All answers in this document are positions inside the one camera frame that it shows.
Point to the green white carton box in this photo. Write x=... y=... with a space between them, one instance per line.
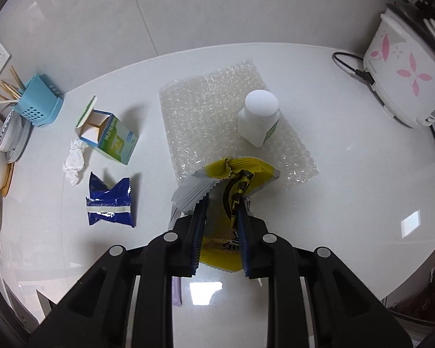
x=104 y=132

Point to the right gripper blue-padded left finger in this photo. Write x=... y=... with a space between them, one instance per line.
x=195 y=233

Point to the blue patterned ceramic bowl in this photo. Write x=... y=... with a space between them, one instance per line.
x=10 y=131

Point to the yellow snack bag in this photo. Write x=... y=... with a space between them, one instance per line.
x=221 y=183

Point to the white plastic spoon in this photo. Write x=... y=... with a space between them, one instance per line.
x=15 y=101

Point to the bubble wrap sheet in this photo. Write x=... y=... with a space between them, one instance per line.
x=200 y=116

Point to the grey ceramic plate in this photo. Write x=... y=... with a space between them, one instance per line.
x=15 y=153

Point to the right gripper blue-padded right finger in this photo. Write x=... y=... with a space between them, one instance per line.
x=246 y=238

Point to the white tissue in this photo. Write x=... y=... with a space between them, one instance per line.
x=74 y=164

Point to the blue utensil holder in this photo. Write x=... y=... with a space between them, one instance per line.
x=40 y=101

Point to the purple snack stick wrapper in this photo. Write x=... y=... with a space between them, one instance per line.
x=176 y=292

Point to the white plastic pill bottle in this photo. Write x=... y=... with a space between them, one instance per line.
x=259 y=117

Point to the wooden chopsticks bundle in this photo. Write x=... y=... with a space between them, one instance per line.
x=12 y=91

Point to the wooden cutting board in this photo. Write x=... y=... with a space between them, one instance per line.
x=6 y=186

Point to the blue white snack wrapper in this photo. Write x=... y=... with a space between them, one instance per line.
x=109 y=204

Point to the white rice cooker pink flowers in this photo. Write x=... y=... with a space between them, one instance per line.
x=402 y=65

